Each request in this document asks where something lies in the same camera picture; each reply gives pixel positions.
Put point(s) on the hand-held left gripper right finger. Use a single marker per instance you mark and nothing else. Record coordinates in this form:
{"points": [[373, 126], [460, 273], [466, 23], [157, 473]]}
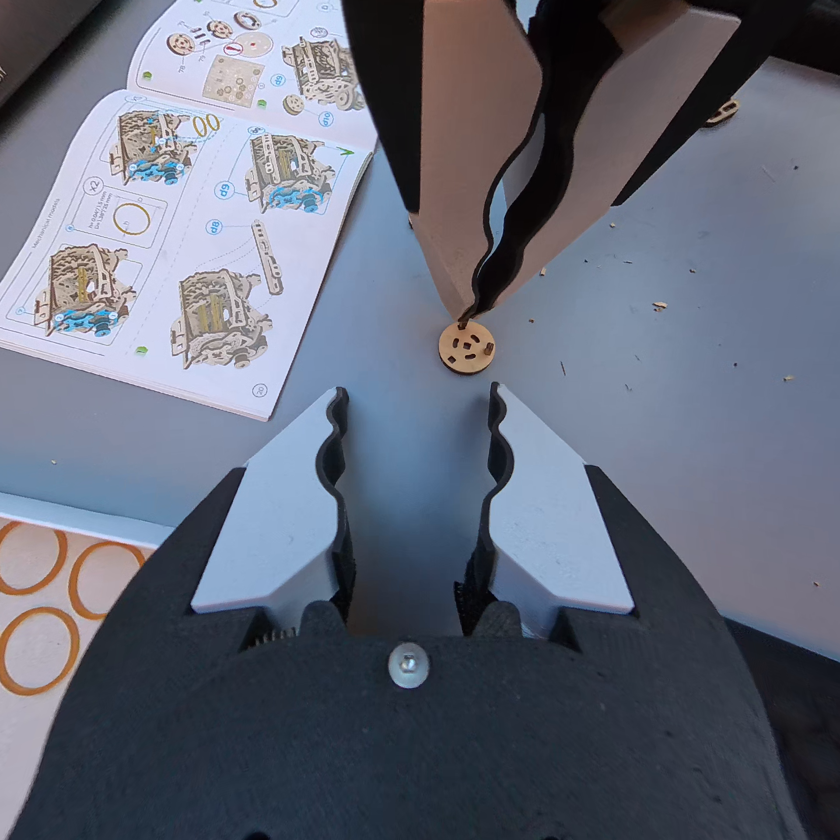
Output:
{"points": [[554, 531]]}

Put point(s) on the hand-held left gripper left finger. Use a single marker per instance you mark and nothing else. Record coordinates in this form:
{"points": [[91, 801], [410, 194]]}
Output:
{"points": [[275, 531]]}

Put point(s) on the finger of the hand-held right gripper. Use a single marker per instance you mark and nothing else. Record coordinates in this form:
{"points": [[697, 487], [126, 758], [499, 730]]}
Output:
{"points": [[643, 111], [472, 131]]}

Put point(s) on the round wooden disc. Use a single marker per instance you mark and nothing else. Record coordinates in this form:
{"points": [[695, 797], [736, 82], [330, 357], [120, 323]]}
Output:
{"points": [[466, 348]]}

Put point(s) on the grey desk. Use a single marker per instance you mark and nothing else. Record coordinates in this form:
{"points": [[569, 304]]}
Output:
{"points": [[689, 407]]}

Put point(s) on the flat wooden model part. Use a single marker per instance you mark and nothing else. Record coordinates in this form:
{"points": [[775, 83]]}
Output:
{"points": [[722, 111]]}

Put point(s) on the orange rubber band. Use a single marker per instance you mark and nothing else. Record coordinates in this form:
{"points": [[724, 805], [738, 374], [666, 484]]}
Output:
{"points": [[73, 590], [73, 646], [5, 577]]}

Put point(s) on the model assembly instruction booklet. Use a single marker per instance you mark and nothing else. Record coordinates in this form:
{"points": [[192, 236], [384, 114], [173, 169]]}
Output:
{"points": [[197, 229]]}

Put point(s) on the black textured mat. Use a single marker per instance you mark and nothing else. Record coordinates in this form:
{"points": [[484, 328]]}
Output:
{"points": [[800, 722]]}

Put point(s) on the white tray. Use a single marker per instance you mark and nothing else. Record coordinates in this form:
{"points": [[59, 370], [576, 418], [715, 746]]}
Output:
{"points": [[19, 728]]}

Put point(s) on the black cardboard box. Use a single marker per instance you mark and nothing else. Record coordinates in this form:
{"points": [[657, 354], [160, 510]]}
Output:
{"points": [[26, 33]]}

